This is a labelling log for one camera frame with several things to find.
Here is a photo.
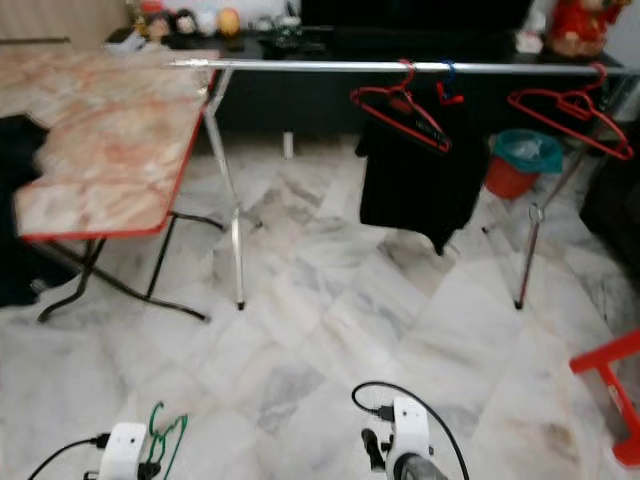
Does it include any small white box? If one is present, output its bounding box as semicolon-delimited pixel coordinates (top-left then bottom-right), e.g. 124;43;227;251
105;28;148;53

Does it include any silver metal clothes rack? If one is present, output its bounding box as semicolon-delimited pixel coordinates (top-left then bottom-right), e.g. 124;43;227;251
168;57;616;312

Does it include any dark grey fabric sofa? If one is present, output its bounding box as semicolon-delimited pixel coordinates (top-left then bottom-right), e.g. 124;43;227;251
580;130;640;281

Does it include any yellow round figurine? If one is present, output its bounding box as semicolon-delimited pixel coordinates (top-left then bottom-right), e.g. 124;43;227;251
217;7;242;38

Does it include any black t-shirt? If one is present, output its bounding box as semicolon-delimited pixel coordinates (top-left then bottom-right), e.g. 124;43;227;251
357;80;496;256
0;115;81;308

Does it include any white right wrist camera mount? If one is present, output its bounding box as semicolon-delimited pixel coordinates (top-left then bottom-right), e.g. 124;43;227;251
390;397;433;480

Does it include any blue clothes hanger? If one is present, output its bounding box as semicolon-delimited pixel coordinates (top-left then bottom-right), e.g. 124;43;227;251
440;60;461;91

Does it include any black round figurine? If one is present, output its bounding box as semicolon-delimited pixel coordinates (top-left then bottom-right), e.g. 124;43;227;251
172;10;196;39

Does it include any black soundbar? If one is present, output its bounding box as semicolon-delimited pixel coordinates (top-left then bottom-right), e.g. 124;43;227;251
325;27;516;53

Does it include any red waste bin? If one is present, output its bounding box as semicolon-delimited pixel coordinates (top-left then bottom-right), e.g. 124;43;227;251
485;155;533;199

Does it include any black TV cabinet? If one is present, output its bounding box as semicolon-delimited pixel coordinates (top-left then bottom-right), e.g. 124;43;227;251
105;35;621;161

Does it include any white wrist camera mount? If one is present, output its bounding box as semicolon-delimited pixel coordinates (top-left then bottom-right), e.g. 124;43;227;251
390;397;433;480
98;422;151;480

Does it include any light wood cabinet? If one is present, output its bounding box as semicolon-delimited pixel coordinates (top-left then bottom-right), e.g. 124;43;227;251
0;0;126;46

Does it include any jar with red lid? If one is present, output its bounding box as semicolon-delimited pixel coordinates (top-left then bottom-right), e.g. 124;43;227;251
145;0;171;41

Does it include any teal bin liner bag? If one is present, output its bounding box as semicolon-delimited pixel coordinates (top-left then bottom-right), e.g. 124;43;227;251
492;127;565;177

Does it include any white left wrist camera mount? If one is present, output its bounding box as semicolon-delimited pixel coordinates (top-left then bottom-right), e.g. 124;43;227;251
98;422;151;480

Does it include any white round figurine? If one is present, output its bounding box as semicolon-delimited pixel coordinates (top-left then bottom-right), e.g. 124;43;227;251
195;9;218;37

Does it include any black television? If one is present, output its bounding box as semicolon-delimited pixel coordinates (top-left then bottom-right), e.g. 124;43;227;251
300;0;536;31

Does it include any gold trophy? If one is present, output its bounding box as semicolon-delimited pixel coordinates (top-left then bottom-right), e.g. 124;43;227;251
128;0;151;33

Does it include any red plastic stool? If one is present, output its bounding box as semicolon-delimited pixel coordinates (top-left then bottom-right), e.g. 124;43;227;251
570;328;640;468

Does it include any marble top folding table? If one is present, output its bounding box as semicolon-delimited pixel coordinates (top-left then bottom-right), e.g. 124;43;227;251
0;45;223;324

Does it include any green white robot toy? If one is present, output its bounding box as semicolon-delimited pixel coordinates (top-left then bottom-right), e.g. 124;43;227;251
275;12;306;46

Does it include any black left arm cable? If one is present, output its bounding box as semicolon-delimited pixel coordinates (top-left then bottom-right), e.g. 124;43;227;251
28;433;109;480

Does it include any red buddha statue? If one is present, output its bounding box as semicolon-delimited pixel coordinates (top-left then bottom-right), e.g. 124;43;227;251
545;0;623;59

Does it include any green plastic clothes hanger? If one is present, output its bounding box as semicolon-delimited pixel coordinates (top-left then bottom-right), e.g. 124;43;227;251
145;402;189;479

